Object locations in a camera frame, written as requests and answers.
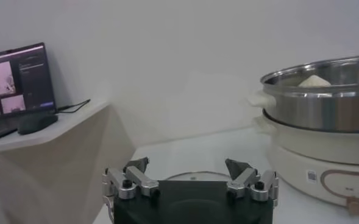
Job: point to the black computer mouse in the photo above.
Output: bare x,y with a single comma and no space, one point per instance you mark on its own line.
37,123

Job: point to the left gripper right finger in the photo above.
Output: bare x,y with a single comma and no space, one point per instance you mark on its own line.
243,179

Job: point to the white side table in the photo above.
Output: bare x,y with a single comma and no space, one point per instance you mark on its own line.
69,158

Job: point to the black laptop with keyboard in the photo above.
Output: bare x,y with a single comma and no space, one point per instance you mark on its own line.
33,79

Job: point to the round glass pot lid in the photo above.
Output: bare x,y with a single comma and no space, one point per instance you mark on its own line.
197,176

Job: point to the cream electric cooking pot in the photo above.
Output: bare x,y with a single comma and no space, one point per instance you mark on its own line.
295,152

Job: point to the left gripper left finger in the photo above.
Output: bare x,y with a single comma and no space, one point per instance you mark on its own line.
142,179

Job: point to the white steamed baozi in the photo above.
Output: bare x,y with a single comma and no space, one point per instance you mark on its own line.
314,82

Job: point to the stainless steel steamer basket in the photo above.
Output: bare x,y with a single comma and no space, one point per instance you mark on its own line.
313,109

